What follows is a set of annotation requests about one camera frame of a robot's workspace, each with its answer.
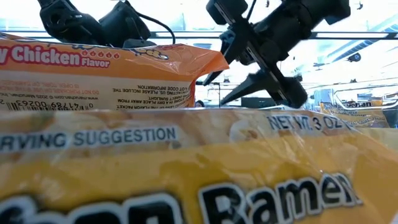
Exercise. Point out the black computer monitor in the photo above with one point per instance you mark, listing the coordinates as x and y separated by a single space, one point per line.
258 102

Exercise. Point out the black aluminium rig frame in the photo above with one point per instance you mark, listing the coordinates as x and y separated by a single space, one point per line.
390 35

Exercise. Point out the small black ceiling fixture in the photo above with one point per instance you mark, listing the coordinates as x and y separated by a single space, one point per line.
360 5

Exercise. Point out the black ceiling spotlight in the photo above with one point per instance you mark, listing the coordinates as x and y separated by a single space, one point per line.
354 57

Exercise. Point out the person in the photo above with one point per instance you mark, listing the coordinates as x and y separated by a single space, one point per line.
199 104

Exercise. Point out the yellow creamy chicken noodle pack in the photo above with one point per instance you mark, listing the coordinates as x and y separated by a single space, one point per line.
357 116
186 174

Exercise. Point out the red spicy chicken noodle pack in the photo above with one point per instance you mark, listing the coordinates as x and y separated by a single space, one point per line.
109 77

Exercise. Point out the clear plastic bin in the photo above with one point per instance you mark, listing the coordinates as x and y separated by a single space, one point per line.
337 93

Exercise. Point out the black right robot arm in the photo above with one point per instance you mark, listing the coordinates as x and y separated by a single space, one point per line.
329 9

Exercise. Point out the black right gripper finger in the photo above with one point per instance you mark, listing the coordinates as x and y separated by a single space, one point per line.
231 53
255 85

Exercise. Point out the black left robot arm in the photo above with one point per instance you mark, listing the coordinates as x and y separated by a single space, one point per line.
68 21

